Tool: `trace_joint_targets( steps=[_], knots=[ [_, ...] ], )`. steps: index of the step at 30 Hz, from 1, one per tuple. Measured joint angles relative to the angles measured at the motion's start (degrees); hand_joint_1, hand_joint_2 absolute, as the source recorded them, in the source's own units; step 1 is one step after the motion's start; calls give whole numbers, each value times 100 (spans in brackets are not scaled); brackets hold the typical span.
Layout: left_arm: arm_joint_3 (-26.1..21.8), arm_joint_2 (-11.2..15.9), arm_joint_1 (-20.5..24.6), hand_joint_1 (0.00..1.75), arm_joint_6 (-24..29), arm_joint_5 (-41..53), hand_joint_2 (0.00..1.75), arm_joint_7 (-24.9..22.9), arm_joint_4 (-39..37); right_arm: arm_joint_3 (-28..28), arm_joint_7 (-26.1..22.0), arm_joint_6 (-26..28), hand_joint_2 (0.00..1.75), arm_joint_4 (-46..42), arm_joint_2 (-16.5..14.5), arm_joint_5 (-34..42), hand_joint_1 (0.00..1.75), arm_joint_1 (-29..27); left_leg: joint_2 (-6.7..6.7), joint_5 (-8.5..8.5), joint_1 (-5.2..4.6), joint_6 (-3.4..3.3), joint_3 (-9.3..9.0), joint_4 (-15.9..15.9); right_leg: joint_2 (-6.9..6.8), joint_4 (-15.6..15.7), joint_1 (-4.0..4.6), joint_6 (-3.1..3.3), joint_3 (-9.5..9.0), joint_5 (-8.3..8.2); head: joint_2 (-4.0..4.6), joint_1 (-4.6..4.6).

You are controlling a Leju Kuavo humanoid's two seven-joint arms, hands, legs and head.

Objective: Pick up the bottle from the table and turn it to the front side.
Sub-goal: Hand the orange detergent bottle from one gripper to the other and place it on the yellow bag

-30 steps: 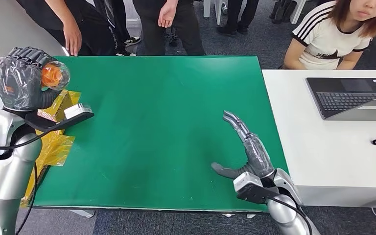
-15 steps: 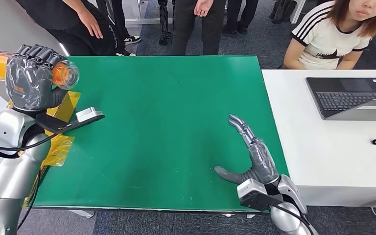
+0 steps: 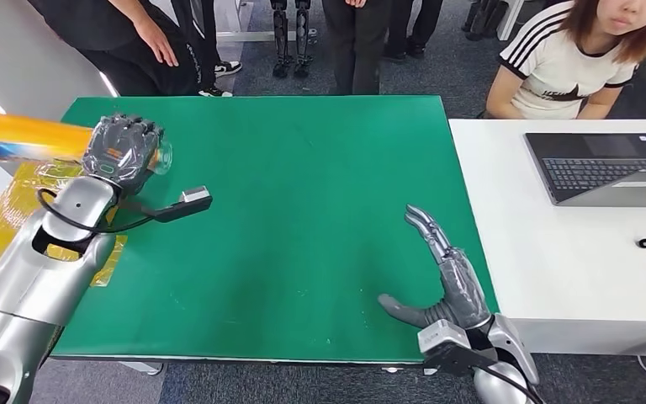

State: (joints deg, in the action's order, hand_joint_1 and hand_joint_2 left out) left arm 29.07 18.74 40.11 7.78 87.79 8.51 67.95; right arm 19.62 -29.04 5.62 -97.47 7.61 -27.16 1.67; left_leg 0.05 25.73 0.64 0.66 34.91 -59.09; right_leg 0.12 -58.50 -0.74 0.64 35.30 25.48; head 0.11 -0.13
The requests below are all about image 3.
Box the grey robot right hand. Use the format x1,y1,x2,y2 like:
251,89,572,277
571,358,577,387
377,204,492,331

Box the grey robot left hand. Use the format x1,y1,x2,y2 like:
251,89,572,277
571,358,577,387
82,113,165,197

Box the orange plastic bottle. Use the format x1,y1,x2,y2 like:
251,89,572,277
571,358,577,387
0,107,173,177

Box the standing person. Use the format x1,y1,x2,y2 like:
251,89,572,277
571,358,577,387
321,0,392,96
383,0,446,62
24,0,224,98

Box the black and white sneaker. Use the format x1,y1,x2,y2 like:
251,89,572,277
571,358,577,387
214,60,243,79

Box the yellow taped cardboard box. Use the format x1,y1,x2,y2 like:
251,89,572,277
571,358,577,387
0,162,129,330

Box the dark grey laptop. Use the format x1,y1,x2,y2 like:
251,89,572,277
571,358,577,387
524,131,646,209

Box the black humanoid robot legs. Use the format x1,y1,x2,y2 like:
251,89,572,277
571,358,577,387
269,0,314,79

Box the seated person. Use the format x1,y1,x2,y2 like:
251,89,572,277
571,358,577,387
484,0,646,121

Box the white furniture leg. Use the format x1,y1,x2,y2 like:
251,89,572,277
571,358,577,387
495,0,526,41

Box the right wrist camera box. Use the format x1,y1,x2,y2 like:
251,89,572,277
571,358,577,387
417,319,497,377

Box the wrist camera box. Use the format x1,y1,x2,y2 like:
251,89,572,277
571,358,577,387
417,319,497,377
152,185,214,224

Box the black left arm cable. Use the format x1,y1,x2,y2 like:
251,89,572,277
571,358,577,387
35,188,160,234

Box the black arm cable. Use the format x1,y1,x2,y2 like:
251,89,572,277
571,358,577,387
470,362,547,404
35,188,160,234

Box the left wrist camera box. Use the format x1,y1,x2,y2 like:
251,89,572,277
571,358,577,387
152,185,214,224

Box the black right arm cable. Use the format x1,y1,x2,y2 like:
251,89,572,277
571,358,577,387
470,362,547,404

